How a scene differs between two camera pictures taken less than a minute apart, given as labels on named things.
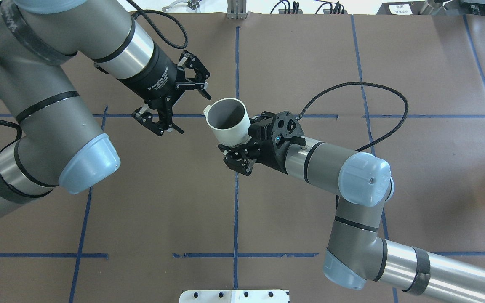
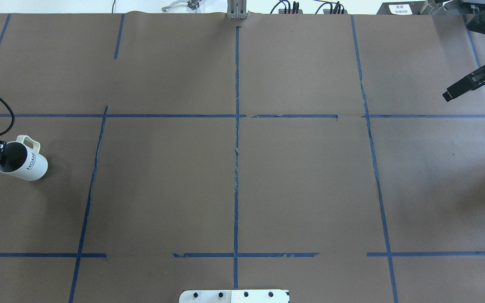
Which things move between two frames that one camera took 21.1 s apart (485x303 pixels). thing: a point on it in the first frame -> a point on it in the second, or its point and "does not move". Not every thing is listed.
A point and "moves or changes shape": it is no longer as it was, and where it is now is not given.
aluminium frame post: x=236 y=9 does not move
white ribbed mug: x=230 y=120 moves or changes shape
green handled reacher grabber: x=194 y=4 does not move
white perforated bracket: x=235 y=296 does not move
